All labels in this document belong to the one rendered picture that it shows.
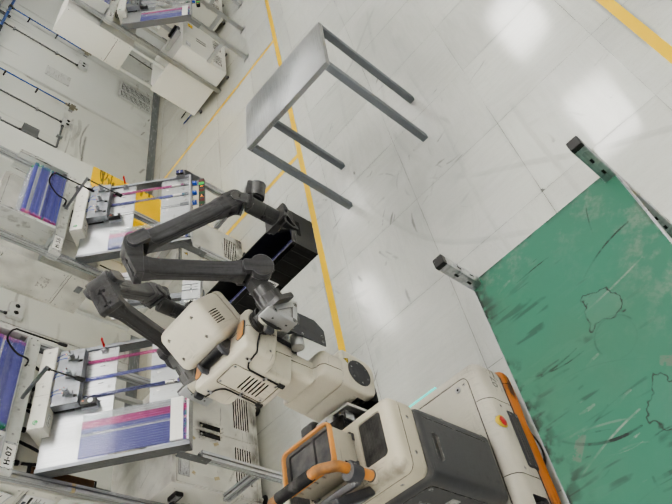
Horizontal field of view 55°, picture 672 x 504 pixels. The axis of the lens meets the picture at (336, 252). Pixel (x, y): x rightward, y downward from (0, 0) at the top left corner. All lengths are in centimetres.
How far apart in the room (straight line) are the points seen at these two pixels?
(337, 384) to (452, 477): 47
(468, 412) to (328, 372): 61
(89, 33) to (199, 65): 113
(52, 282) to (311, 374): 260
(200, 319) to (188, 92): 577
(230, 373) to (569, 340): 102
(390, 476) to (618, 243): 91
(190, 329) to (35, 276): 254
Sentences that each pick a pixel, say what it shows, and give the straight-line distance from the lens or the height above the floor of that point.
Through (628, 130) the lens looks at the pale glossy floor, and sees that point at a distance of 304.
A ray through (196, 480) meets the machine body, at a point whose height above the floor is 48.
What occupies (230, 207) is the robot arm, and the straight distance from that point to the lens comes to 212.
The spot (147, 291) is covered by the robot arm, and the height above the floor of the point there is 139.
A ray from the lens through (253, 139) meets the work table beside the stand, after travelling 379.
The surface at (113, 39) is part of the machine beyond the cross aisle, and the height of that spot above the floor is 120.
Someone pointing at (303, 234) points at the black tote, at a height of 107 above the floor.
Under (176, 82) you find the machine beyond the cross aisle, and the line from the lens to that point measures 755.
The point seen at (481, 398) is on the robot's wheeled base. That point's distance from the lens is 250.
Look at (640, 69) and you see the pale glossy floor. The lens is 321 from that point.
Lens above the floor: 216
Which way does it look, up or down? 32 degrees down
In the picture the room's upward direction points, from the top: 61 degrees counter-clockwise
